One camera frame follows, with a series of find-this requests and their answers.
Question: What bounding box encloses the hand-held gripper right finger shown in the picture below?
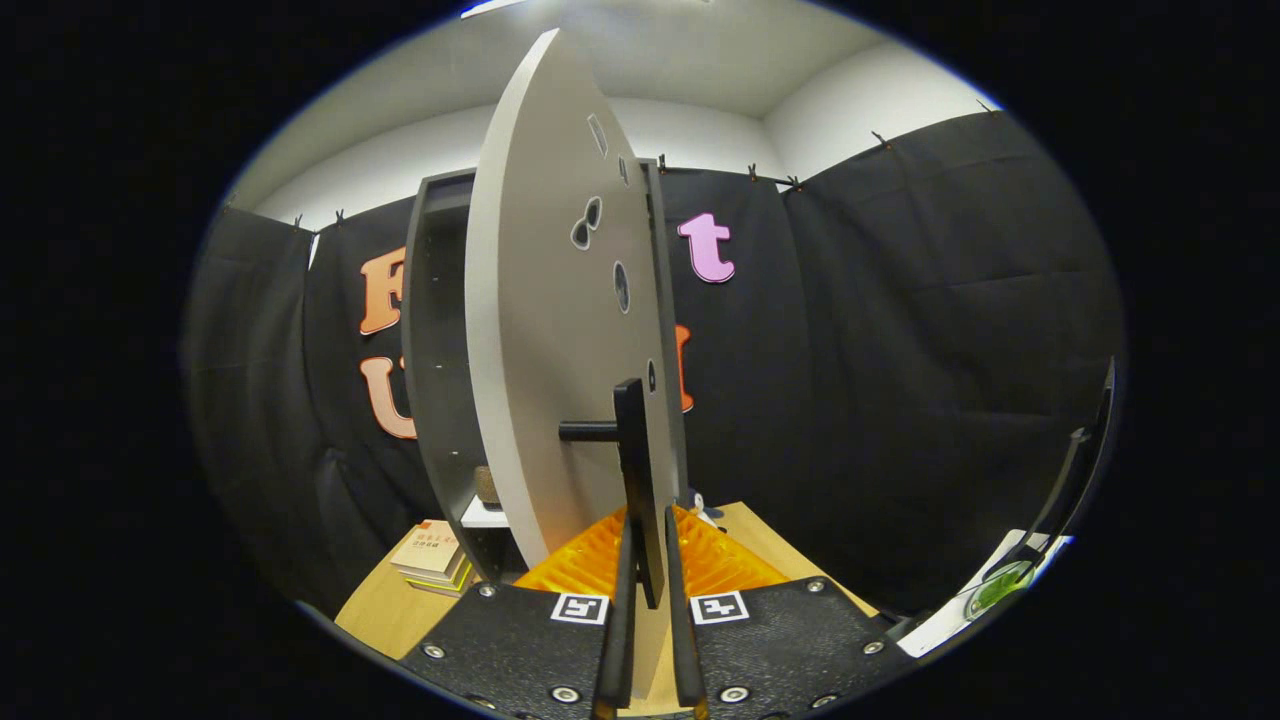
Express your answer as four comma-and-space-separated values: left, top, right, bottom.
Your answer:
665, 503, 916, 720

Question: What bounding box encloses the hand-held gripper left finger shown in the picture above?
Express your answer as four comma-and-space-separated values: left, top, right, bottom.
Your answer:
398, 505, 638, 720

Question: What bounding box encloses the black door handle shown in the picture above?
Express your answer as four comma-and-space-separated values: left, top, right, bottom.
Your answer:
558, 378, 668, 611

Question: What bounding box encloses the dark grey shoe cabinet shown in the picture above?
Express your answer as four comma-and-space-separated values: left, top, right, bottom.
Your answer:
400, 160, 691, 586

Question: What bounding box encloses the stack of books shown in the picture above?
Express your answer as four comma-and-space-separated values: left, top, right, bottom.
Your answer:
389, 519, 474, 598

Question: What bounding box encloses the white flat board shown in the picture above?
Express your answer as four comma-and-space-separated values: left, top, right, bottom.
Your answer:
900, 528, 1076, 658

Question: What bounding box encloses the green round object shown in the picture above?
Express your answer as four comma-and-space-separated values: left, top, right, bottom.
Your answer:
963, 560, 1038, 621

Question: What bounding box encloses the black backdrop cloth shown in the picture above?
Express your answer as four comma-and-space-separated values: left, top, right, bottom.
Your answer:
180, 100, 1126, 616

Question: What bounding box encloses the thin black stand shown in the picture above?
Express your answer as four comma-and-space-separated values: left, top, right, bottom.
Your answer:
985, 358, 1118, 591

